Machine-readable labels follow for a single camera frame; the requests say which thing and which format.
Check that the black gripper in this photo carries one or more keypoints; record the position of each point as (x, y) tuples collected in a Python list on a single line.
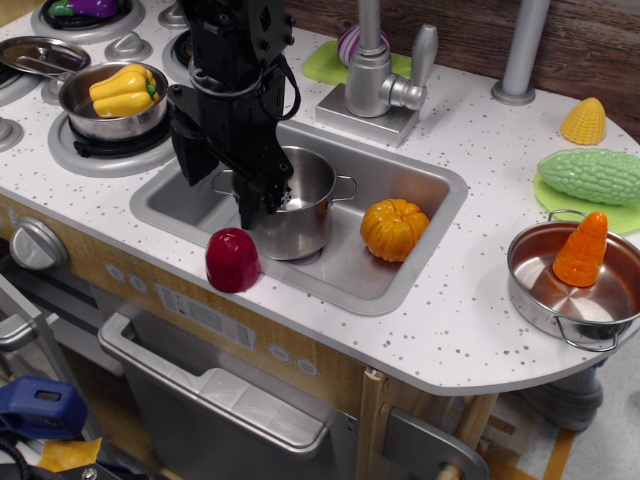
[(215, 123)]

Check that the red toy sweet potato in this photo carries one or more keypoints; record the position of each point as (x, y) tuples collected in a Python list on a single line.
[(232, 261)]

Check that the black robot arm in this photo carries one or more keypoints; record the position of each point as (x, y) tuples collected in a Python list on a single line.
[(234, 39)]

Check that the steel pot in sink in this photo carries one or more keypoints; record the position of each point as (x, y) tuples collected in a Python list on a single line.
[(302, 225)]

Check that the grey toy sink basin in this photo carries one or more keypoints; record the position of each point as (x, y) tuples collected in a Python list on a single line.
[(344, 272)]

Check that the steel pot on stove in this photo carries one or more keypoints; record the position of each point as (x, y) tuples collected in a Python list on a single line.
[(75, 100)]

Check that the steel pot lid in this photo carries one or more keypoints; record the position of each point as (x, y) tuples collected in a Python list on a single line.
[(44, 55)]

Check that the front left stove burner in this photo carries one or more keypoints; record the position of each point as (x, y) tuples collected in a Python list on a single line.
[(91, 157)]

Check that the yellow toy bell pepper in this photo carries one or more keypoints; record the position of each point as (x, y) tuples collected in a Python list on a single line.
[(130, 91)]

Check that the green mat behind faucet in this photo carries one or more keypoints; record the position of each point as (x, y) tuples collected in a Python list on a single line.
[(325, 66)]

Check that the grey stove knob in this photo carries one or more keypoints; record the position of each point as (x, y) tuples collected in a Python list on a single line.
[(172, 17), (128, 48)]

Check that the silver toy faucet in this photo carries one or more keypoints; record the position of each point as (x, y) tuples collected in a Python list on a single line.
[(375, 103)]

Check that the grey stove knob top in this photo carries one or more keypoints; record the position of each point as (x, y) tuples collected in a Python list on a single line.
[(172, 17)]

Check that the orange toy pumpkin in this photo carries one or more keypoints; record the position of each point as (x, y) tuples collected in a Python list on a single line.
[(391, 228)]

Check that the purple toy onion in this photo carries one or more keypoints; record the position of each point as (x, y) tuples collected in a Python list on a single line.
[(348, 43)]

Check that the grey oven dial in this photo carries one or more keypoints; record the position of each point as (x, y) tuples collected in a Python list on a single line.
[(34, 246)]

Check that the back left stove burner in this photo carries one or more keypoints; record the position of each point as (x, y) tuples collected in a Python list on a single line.
[(87, 31)]

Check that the purple toy eggplant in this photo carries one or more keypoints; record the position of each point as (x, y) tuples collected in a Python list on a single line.
[(90, 8)]

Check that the grey dishwasher door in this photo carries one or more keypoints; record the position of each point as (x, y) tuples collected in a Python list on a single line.
[(213, 416)]

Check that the blue clamp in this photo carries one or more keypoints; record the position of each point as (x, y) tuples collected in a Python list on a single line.
[(39, 408)]

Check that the grey vertical pole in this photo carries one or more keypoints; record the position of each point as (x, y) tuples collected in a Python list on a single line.
[(515, 88)]

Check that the yellow tape piece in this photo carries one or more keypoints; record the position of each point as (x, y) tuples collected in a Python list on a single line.
[(61, 455)]

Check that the grey cabinet door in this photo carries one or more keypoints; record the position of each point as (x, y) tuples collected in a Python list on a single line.
[(424, 450)]

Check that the green mat under melon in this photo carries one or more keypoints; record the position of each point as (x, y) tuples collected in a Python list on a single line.
[(621, 219)]

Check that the orange toy carrot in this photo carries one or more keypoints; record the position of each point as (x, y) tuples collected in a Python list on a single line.
[(579, 261)]

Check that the yellow toy corn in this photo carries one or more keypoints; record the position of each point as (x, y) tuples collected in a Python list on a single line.
[(586, 123)]

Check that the green toy bitter melon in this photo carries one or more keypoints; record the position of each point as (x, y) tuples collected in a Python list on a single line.
[(592, 174)]

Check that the steel pan with handles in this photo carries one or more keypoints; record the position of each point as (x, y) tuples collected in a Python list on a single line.
[(595, 318)]

